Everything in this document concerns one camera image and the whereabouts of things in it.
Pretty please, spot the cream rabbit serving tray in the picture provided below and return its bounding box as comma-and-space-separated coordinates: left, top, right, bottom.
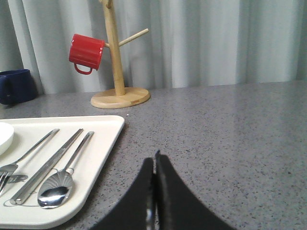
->
0, 115, 125, 230

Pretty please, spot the silver metal fork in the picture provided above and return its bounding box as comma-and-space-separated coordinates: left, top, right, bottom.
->
0, 128, 60, 195

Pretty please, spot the dark blue mug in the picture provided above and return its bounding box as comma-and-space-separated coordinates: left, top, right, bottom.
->
0, 69, 38, 105

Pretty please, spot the white round plate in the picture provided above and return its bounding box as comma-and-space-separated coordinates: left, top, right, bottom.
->
0, 122, 14, 155

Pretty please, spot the wooden mug tree stand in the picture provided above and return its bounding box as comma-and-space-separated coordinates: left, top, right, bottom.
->
91, 0, 151, 109

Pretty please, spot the red enamel mug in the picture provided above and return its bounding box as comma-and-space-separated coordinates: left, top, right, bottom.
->
69, 34, 105, 75

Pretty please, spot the silver metal chopstick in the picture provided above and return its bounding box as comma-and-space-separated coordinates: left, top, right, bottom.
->
10, 128, 83, 205
10, 151, 64, 205

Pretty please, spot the silver metal spoon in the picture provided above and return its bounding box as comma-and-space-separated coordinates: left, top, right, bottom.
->
37, 131, 94, 209

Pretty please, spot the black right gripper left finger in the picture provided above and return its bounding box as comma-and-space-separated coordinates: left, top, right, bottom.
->
92, 158, 154, 230

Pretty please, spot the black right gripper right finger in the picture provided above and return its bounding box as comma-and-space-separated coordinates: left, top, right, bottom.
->
155, 151, 233, 230

